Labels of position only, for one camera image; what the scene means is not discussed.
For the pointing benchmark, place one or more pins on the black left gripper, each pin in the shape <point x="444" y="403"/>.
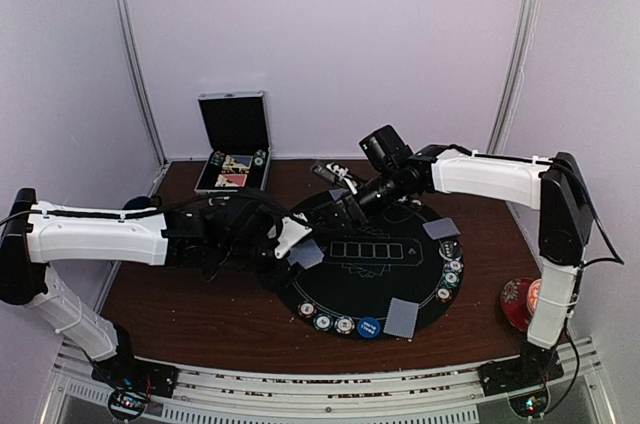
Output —
<point x="279" y="279"/>

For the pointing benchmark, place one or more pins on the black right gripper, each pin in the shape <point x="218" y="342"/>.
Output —
<point x="348" y="211"/>

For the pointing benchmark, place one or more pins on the face-down cards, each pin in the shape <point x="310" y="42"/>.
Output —
<point x="337" y="194"/>
<point x="442" y="228"/>
<point x="401" y="318"/>

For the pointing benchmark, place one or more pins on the grey playing card deck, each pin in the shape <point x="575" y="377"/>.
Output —
<point x="307" y="254"/>

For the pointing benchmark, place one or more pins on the brown 100 chip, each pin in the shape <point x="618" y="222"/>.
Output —
<point x="307" y="310"/>
<point x="443" y="295"/>

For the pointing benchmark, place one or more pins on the green blue 50 chip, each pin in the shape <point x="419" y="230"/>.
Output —
<point x="323" y="322"/>
<point x="451" y="279"/>

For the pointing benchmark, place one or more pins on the blue white 10 chip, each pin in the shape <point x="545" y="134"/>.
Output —
<point x="344" y="325"/>
<point x="454" y="266"/>

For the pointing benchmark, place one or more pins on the black white dealer button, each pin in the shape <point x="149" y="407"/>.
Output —
<point x="450" y="250"/>

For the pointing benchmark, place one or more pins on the blue small blind button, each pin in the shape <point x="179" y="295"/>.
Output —
<point x="368" y="328"/>

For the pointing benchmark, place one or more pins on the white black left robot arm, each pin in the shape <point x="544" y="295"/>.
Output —
<point x="201" y="232"/>

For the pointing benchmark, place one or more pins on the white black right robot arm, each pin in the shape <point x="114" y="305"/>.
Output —
<point x="553" y="187"/>

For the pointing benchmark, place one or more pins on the round black poker mat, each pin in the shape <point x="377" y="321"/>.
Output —
<point x="390" y="257"/>

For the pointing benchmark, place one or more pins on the red card deck in case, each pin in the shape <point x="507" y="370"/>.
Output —
<point x="231" y="180"/>

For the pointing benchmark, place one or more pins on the green chip stack in case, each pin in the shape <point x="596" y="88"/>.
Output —
<point x="259" y="158"/>

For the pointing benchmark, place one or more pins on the blue card deck in case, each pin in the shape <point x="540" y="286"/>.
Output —
<point x="238" y="162"/>

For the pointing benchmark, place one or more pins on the aluminium poker case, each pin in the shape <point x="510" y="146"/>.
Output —
<point x="236" y="124"/>

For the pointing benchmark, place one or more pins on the mixed chip stack in case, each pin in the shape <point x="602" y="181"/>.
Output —
<point x="217" y="159"/>

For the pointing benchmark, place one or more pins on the dark blue mug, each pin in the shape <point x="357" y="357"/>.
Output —
<point x="137" y="203"/>

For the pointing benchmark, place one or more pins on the red floral plate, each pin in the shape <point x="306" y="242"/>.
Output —
<point x="513" y="303"/>

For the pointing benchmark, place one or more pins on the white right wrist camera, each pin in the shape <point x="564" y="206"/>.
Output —
<point x="336" y="175"/>

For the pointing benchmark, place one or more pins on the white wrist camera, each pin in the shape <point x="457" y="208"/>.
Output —
<point x="294" y="229"/>
<point x="336" y="175"/>

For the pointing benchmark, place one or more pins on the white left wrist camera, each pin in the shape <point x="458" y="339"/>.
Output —
<point x="294" y="229"/>

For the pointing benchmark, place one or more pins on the right metal frame post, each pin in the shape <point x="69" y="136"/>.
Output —
<point x="514" y="79"/>

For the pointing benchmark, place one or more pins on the metal frame post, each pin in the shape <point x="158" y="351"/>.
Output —
<point x="514" y="79"/>
<point x="134" y="68"/>

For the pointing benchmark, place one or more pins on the front aluminium rail base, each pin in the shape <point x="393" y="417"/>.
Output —
<point x="452" y="394"/>

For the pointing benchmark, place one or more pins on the left metal frame post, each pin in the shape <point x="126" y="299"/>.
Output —
<point x="134" y="68"/>

